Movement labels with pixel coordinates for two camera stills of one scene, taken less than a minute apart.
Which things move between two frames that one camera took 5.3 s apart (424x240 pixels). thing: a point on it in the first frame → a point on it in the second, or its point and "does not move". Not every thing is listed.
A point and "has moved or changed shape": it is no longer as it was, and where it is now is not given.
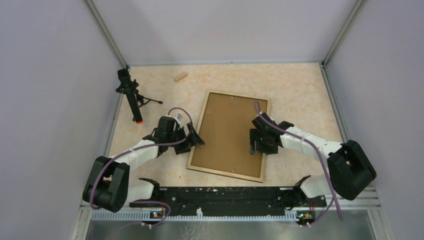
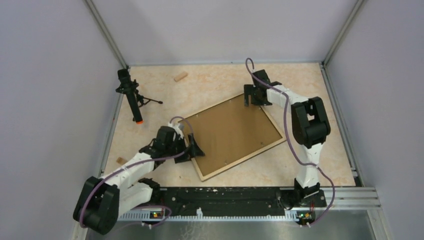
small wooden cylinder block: [180, 77] does not move
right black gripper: [255, 135] → [248, 90]
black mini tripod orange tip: [129, 87] does not move
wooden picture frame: [199, 132] → [230, 133]
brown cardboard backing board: [225, 132] has moved or changed shape
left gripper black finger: [192, 139] → [193, 151]
